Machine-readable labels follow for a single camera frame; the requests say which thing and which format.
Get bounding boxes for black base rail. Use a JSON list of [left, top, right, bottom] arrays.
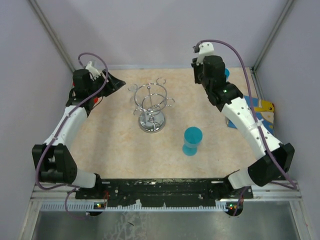
[[75, 178, 253, 208]]

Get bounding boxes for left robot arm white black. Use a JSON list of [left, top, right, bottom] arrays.
[[31, 61, 126, 190]]

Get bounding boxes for right aluminium corner post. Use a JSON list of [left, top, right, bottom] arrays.
[[251, 0, 296, 73]]

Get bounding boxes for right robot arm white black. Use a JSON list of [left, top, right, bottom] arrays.
[[191, 39, 297, 194]]

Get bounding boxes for aluminium frame rail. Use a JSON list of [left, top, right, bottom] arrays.
[[30, 183, 302, 202]]

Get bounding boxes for chrome wire glass rack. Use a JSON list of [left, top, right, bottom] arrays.
[[132, 77, 176, 134]]

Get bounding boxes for white cable duct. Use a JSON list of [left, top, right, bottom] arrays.
[[40, 201, 236, 212]]

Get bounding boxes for blue cartoon cloth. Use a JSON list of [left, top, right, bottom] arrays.
[[221, 95, 275, 135]]

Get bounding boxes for blue wine glass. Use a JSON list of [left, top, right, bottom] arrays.
[[224, 68, 230, 80], [182, 126, 203, 157]]

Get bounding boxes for aluminium corner post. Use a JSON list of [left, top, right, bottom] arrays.
[[251, 0, 296, 73], [27, 0, 76, 73]]

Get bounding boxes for left aluminium corner post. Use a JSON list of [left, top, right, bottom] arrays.
[[27, 0, 76, 73]]

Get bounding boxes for red wine glass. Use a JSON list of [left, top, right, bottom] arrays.
[[72, 82, 99, 104]]

